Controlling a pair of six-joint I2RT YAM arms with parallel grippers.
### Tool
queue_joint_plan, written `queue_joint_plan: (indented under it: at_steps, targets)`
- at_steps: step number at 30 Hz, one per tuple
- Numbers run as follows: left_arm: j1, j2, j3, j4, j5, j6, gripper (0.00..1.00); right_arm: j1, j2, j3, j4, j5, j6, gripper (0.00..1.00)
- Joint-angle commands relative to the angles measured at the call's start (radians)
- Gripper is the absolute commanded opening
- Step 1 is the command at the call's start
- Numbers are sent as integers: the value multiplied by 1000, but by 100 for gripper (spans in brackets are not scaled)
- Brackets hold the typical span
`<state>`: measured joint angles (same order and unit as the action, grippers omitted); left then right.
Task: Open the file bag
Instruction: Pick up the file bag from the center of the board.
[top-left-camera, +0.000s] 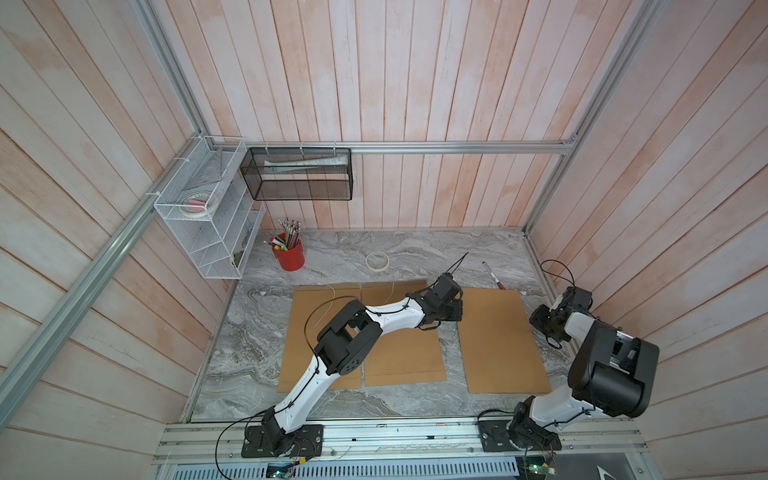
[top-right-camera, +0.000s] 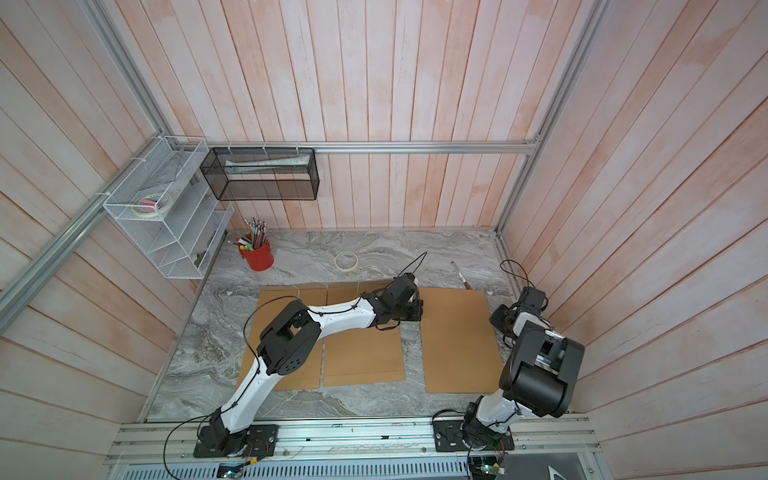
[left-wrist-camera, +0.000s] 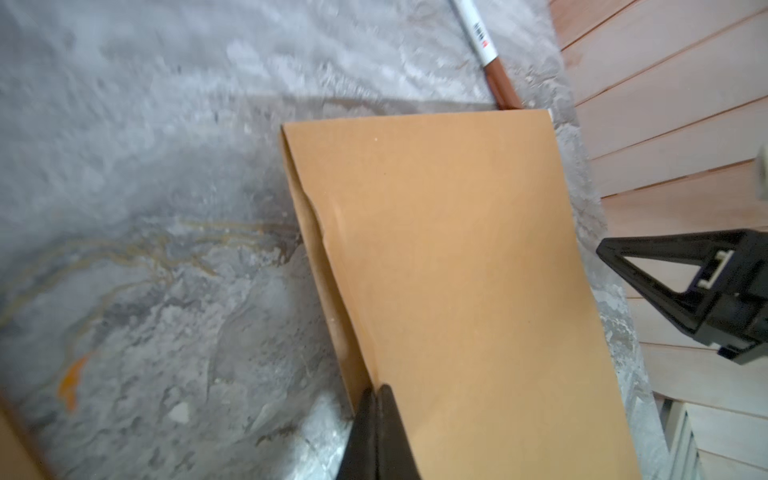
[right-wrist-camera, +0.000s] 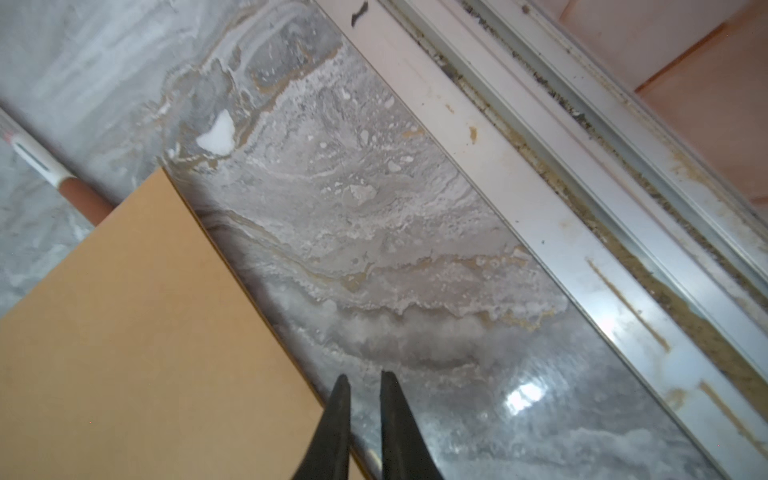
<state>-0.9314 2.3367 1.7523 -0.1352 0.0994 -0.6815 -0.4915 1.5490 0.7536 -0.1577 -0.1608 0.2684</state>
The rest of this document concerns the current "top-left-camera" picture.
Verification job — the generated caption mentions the brown kraft file bag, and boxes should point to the brown kraft file bag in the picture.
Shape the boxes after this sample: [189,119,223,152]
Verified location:
[277,284,361,393]

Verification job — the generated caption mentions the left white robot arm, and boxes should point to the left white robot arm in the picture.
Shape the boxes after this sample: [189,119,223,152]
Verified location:
[260,272,463,456]

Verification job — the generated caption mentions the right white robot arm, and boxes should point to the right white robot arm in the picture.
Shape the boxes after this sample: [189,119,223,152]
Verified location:
[507,286,660,450]

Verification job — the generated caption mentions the masking tape roll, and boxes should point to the masking tape roll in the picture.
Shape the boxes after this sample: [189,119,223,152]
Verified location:
[365,251,391,272]

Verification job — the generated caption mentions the red metal pencil bucket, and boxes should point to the red metal pencil bucket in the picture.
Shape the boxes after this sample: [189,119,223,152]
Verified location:
[269,234,305,272]

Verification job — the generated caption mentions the bundle of coloured pencils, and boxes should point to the bundle of coloured pencils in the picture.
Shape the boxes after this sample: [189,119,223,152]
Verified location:
[279,218,301,251]

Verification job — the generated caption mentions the tape roll on shelf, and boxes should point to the tape roll on shelf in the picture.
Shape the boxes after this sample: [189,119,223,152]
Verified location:
[178,191,218,219]

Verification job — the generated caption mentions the horizontal aluminium wall rail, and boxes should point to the horizontal aluminium wall rail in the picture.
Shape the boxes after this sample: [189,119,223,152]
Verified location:
[242,140,575,155]

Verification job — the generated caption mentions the black mesh wall basket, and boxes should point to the black mesh wall basket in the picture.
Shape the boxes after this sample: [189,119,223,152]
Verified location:
[240,146,354,201]

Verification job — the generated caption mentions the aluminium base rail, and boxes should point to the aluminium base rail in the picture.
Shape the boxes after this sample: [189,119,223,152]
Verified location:
[152,417,649,465]

